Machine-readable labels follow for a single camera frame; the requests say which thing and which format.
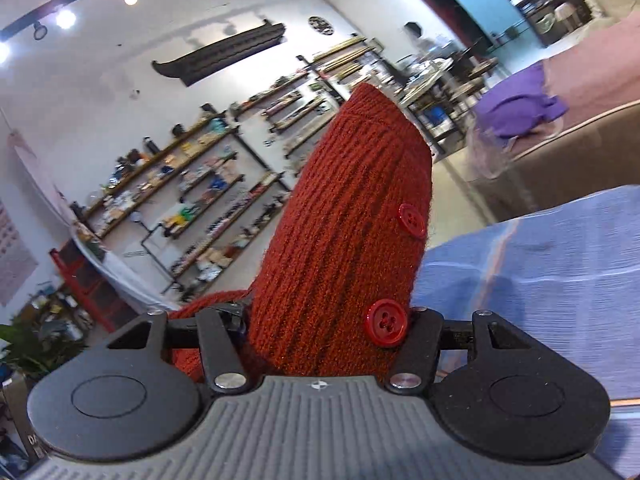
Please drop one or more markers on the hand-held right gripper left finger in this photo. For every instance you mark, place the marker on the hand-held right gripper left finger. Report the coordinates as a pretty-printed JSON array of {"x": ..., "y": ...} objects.
[{"x": 215, "y": 340}]

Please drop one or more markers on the purple blanket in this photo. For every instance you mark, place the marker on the purple blanket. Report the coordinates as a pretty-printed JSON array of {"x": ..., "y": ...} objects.
[{"x": 515, "y": 100}]

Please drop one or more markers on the clear plastic bag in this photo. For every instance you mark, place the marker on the clear plastic bag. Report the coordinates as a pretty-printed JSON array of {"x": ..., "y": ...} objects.
[{"x": 490, "y": 160}]

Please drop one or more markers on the black ceiling light track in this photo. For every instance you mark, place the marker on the black ceiling light track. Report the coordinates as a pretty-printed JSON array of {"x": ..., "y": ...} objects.
[{"x": 50, "y": 4}]

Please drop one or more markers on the white tablecloth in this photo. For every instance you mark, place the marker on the white tablecloth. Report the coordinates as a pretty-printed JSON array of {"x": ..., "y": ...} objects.
[{"x": 130, "y": 280}]

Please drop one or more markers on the potted green plant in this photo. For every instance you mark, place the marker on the potted green plant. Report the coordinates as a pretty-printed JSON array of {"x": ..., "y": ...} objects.
[{"x": 35, "y": 350}]

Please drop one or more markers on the red knit sweater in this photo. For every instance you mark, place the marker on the red knit sweater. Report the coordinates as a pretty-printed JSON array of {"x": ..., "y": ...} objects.
[{"x": 340, "y": 210}]

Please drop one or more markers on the round black wall ornament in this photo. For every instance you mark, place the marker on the round black wall ornament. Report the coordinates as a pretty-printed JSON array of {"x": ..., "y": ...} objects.
[{"x": 320, "y": 25}]

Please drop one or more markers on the black roof shaped wall ornament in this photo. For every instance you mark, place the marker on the black roof shaped wall ornament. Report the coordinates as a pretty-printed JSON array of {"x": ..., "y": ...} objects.
[{"x": 220, "y": 52}]

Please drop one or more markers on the mauve bed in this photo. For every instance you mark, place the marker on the mauve bed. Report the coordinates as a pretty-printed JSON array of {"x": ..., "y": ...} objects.
[{"x": 590, "y": 75}]

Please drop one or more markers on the pink wall poster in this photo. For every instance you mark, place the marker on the pink wall poster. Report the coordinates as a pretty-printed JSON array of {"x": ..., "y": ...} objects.
[{"x": 15, "y": 250}]

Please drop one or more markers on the dark wooden cabinet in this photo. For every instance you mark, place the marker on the dark wooden cabinet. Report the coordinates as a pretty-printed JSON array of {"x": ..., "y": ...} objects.
[{"x": 535, "y": 10}]

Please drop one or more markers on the stool with white cover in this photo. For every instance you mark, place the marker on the stool with white cover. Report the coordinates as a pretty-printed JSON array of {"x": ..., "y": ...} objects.
[{"x": 567, "y": 10}]

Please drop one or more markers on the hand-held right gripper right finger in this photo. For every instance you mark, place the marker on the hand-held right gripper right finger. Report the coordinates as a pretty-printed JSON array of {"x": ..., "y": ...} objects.
[{"x": 425, "y": 340}]

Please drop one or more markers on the cluttered work table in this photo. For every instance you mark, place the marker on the cluttered work table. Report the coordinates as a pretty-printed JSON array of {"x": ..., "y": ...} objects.
[{"x": 430, "y": 80}]

